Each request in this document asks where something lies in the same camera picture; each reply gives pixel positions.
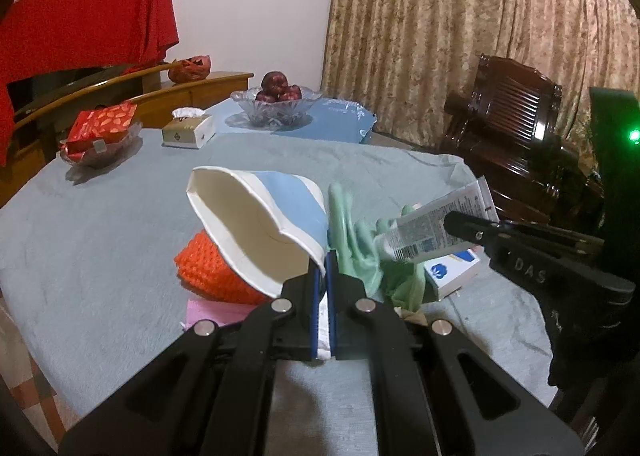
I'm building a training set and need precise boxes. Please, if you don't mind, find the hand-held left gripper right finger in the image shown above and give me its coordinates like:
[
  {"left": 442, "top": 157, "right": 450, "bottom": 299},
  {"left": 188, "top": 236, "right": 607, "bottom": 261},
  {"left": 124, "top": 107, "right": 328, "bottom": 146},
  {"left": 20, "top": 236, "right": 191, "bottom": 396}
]
[{"left": 325, "top": 252, "right": 586, "bottom": 456}]

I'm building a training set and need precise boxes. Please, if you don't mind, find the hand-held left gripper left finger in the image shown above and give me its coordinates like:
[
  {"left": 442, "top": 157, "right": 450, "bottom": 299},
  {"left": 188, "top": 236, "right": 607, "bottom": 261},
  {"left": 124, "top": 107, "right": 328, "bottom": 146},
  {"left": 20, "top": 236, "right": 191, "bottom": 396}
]
[{"left": 60, "top": 263, "right": 326, "bottom": 456}]

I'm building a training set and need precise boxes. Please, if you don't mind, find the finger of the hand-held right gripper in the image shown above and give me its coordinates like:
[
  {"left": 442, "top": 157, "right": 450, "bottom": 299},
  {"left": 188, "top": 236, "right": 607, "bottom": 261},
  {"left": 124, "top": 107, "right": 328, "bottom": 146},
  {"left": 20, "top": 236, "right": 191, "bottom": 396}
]
[{"left": 444, "top": 211, "right": 606, "bottom": 258}]

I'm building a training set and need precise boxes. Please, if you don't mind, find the white squeeze tube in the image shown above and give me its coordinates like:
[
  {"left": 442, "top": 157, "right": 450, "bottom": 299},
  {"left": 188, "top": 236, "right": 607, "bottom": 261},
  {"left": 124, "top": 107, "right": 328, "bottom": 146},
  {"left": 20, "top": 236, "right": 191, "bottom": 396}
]
[{"left": 377, "top": 175, "right": 499, "bottom": 264}]

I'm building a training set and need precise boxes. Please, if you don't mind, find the pink packet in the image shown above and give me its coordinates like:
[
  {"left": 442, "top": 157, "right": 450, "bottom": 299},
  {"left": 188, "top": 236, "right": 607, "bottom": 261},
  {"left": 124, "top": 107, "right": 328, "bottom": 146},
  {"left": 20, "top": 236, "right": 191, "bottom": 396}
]
[{"left": 184, "top": 298, "right": 261, "bottom": 332}]

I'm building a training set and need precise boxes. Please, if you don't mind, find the white and blue paper cup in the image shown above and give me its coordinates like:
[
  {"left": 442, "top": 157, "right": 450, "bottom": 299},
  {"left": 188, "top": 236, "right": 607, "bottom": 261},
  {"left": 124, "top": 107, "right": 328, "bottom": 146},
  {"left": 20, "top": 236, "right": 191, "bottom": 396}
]
[{"left": 186, "top": 166, "right": 328, "bottom": 299}]

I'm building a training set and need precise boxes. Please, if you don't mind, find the small white and blue box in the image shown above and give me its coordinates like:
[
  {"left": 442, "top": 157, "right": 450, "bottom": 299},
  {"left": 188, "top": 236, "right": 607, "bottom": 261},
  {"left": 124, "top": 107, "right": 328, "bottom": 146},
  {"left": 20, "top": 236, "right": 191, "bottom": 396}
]
[{"left": 424, "top": 246, "right": 483, "bottom": 301}]

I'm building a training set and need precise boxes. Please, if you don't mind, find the green rubber glove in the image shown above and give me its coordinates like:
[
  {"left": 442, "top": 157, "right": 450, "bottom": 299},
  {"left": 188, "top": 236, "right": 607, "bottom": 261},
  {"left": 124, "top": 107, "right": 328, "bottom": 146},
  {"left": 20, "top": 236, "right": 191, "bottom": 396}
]
[{"left": 327, "top": 182, "right": 431, "bottom": 312}]

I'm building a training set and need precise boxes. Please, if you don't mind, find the orange foam fruit net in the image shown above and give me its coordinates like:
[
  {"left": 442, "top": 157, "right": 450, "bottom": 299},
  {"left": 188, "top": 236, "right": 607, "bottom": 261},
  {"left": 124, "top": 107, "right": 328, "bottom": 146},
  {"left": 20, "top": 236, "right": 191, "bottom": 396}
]
[{"left": 173, "top": 230, "right": 273, "bottom": 307}]

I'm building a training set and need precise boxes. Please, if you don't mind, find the dark wooden chair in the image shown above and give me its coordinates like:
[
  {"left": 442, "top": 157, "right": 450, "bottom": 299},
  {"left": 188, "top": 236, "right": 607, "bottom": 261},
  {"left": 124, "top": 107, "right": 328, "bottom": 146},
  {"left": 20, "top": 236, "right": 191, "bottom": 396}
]
[{"left": 442, "top": 53, "right": 608, "bottom": 232}]

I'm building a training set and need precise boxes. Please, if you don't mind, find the clear glass fruit bowl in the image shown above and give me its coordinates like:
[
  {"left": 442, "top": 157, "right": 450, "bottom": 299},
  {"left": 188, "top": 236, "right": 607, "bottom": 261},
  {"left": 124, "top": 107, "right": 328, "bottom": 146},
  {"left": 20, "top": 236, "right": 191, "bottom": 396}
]
[{"left": 230, "top": 86, "right": 323, "bottom": 128}]

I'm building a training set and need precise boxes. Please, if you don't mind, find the grey table cloth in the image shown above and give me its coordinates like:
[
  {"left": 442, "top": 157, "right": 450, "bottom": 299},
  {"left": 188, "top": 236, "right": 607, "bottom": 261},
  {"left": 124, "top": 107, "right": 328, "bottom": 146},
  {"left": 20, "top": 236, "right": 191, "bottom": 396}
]
[{"left": 0, "top": 128, "right": 553, "bottom": 456}]

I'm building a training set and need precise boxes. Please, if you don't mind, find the beige tissue box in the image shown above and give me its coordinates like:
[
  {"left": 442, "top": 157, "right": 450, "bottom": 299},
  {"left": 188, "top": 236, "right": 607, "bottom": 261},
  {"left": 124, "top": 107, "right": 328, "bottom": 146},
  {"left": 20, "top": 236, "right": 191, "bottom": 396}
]
[{"left": 161, "top": 107, "right": 216, "bottom": 151}]

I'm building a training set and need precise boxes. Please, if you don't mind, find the beige patterned curtain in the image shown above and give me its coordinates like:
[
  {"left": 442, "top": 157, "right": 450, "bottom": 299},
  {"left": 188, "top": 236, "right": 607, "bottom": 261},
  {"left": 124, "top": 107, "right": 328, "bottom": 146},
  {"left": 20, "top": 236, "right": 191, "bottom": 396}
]
[{"left": 320, "top": 0, "right": 640, "bottom": 162}]

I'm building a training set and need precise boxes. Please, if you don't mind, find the wooden sideboard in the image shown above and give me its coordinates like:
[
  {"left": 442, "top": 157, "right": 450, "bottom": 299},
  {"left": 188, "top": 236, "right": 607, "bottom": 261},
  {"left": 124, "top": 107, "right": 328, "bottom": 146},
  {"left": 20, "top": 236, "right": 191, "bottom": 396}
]
[{"left": 0, "top": 63, "right": 255, "bottom": 207}]

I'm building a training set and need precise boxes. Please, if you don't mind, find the clear glass dish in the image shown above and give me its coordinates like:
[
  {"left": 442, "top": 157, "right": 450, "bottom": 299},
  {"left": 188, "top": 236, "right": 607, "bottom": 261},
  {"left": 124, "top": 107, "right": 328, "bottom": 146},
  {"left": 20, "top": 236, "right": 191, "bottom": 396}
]
[{"left": 57, "top": 121, "right": 143, "bottom": 169}]

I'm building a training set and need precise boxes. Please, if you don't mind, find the orange-red bag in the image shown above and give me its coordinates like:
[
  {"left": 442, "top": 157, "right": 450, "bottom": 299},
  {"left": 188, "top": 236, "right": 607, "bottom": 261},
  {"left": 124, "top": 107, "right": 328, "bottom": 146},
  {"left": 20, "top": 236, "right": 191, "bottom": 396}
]
[{"left": 167, "top": 54, "right": 212, "bottom": 83}]

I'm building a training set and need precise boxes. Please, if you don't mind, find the red patterned packet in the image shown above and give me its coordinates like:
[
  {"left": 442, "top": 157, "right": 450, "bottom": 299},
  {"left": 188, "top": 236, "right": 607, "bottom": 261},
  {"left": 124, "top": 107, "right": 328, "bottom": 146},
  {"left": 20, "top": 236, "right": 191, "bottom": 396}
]
[{"left": 65, "top": 103, "right": 138, "bottom": 157}]

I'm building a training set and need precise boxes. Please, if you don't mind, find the black television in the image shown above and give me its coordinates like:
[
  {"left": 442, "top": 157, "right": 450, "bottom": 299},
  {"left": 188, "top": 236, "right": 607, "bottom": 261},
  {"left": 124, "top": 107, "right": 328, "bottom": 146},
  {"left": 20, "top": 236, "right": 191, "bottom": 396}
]
[{"left": 7, "top": 65, "right": 126, "bottom": 114}]

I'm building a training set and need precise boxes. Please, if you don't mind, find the red cloth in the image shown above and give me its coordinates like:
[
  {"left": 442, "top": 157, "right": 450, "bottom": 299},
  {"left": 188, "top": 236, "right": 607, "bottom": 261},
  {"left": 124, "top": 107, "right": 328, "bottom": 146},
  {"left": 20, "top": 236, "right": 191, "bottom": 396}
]
[{"left": 0, "top": 0, "right": 181, "bottom": 167}]

